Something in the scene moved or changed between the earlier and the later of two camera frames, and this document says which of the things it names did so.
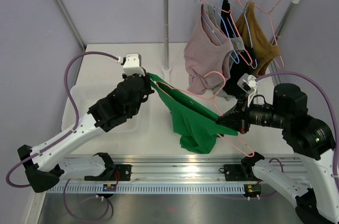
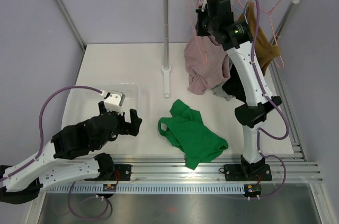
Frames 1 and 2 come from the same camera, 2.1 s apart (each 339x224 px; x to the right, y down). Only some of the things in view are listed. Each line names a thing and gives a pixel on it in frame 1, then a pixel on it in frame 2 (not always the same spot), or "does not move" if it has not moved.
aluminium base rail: [167, 174] does not move
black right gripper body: [245, 114] → [204, 23]
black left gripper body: [147, 90] → [120, 129]
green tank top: [198, 126] → [185, 127]
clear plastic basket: [88, 95] does not move
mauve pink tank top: [206, 49] does not move
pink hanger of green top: [246, 150] → [192, 24]
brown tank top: [250, 25] does not move
